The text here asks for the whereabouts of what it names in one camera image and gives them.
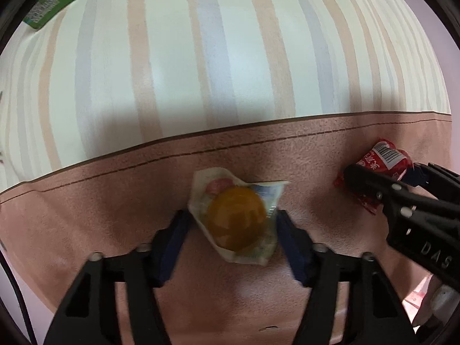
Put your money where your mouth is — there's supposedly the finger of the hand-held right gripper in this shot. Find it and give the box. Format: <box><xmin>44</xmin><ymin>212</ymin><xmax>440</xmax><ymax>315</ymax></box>
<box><xmin>343</xmin><ymin>164</ymin><xmax>460</xmax><ymax>231</ymax></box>
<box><xmin>402</xmin><ymin>163</ymin><xmax>460</xmax><ymax>202</ymax></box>

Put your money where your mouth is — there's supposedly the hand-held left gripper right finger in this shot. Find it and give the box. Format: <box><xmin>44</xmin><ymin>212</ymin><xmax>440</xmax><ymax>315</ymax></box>
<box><xmin>275</xmin><ymin>209</ymin><xmax>419</xmax><ymax>345</ymax></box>

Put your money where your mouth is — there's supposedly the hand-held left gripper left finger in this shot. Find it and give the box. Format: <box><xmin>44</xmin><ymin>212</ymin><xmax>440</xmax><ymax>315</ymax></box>
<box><xmin>43</xmin><ymin>209</ymin><xmax>195</xmax><ymax>345</ymax></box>

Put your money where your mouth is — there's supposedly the red snack packet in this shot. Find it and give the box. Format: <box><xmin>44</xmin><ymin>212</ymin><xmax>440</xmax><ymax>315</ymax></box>
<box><xmin>333</xmin><ymin>138</ymin><xmax>414</xmax><ymax>215</ymax></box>

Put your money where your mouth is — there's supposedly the orange jelly cup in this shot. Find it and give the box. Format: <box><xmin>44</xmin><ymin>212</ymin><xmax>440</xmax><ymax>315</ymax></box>
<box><xmin>187</xmin><ymin>167</ymin><xmax>290</xmax><ymax>267</ymax></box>

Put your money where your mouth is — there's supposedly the green and blue snack packet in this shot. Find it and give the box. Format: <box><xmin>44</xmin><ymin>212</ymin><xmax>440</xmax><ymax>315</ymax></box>
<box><xmin>22</xmin><ymin>0</ymin><xmax>121</xmax><ymax>30</ymax></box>

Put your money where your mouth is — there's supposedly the black cable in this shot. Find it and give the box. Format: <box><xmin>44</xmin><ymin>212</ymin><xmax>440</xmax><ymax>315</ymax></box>
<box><xmin>0</xmin><ymin>248</ymin><xmax>38</xmax><ymax>345</ymax></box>

